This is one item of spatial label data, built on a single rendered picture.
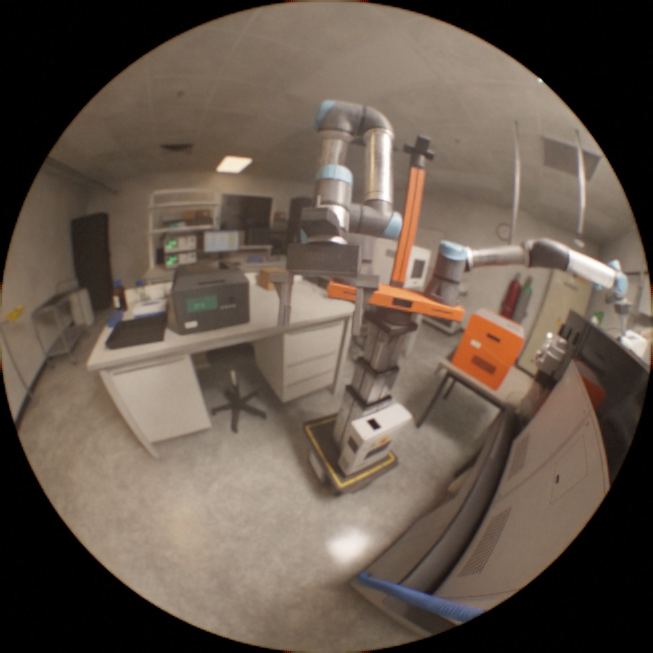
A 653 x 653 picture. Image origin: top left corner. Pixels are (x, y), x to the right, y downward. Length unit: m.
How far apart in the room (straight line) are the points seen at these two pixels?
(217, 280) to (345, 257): 0.83
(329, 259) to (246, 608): 1.59
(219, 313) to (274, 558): 1.41
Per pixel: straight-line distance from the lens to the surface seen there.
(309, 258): 0.37
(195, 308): 1.11
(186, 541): 1.57
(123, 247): 5.88
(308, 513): 1.48
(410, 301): 0.76
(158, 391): 1.33
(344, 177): 0.44
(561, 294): 4.28
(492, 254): 0.97
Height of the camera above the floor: 1.44
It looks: 26 degrees down
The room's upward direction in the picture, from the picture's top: 8 degrees clockwise
